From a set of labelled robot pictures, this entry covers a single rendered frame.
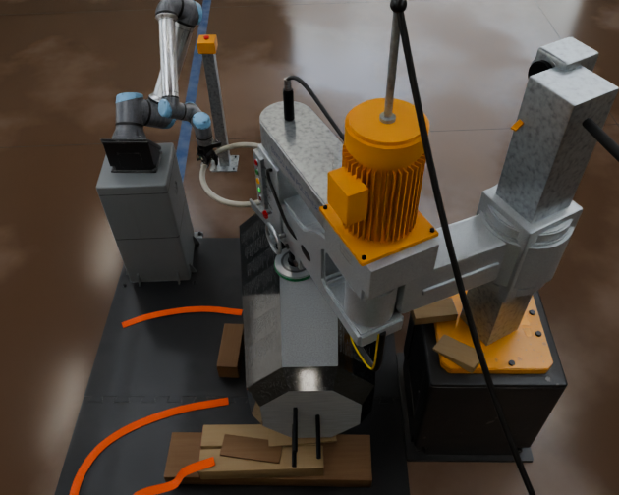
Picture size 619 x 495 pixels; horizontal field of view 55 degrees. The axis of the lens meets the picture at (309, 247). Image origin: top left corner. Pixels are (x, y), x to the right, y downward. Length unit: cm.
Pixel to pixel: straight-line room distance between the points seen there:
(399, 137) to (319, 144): 68
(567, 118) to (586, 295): 240
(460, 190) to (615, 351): 160
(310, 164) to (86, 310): 232
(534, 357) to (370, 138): 156
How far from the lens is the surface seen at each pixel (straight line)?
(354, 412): 280
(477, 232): 228
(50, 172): 523
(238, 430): 318
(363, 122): 165
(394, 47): 155
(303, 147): 223
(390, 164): 162
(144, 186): 349
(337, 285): 233
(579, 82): 206
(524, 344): 288
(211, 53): 428
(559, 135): 201
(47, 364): 394
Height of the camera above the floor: 305
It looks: 47 degrees down
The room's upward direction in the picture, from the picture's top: 1 degrees counter-clockwise
